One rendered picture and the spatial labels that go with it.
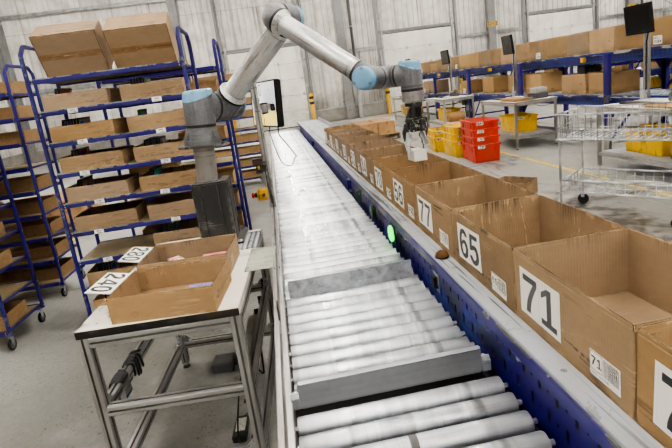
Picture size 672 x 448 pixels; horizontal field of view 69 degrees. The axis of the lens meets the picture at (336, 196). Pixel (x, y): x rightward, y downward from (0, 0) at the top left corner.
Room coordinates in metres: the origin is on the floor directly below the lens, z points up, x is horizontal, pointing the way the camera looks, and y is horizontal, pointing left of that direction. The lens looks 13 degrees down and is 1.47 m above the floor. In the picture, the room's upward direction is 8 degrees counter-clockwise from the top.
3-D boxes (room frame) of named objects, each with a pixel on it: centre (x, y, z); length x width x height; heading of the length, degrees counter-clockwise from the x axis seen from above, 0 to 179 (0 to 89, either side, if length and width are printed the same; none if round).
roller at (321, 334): (1.38, -0.04, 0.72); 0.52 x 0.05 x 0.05; 96
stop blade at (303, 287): (1.67, -0.01, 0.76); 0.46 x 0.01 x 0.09; 96
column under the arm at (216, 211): (2.50, 0.63, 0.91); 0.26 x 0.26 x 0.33; 2
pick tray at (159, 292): (1.75, 0.66, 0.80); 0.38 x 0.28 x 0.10; 89
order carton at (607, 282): (0.88, -0.55, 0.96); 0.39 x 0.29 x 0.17; 6
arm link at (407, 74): (2.02, -0.36, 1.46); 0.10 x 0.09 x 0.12; 55
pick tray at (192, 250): (2.08, 0.68, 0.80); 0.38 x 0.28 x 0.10; 91
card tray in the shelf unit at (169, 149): (3.41, 1.10, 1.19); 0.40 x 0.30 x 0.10; 96
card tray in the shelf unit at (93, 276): (3.36, 1.59, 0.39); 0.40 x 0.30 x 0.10; 97
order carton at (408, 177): (2.05, -0.43, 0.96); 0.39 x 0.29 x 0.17; 6
